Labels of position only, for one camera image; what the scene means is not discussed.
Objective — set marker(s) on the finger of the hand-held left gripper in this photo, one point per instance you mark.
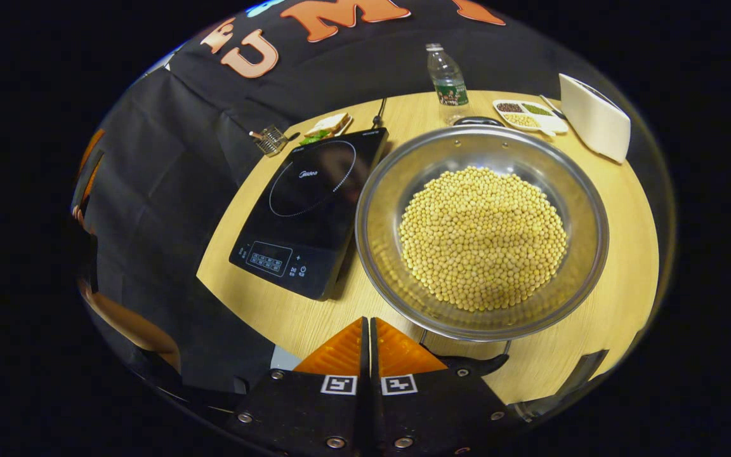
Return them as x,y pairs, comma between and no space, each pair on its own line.
89,165

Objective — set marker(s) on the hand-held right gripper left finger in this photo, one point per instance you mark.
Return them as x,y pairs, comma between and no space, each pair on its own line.
302,406

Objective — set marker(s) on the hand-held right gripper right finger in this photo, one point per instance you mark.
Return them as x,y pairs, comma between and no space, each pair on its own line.
429,412

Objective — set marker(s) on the black induction cooktop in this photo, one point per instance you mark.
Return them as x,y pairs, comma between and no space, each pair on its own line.
315,216

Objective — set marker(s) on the stainless steel pot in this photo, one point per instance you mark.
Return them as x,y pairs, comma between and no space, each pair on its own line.
384,222

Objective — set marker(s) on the black backdrop cloth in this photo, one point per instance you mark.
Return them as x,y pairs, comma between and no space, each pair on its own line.
169,190

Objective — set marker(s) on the pile of soybeans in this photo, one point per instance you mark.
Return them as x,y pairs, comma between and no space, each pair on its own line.
483,238

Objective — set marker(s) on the sandwich with lettuce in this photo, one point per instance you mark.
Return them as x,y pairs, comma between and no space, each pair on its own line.
324,127

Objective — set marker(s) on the white divided bean dish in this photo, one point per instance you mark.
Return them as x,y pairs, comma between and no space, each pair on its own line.
530,117

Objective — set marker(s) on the white spoon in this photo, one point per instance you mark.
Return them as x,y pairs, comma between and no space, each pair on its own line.
553,106

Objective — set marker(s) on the clear plastic water bottle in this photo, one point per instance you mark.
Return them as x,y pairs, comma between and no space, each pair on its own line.
449,82

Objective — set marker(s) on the white toaster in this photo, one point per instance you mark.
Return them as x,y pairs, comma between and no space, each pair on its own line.
594,120

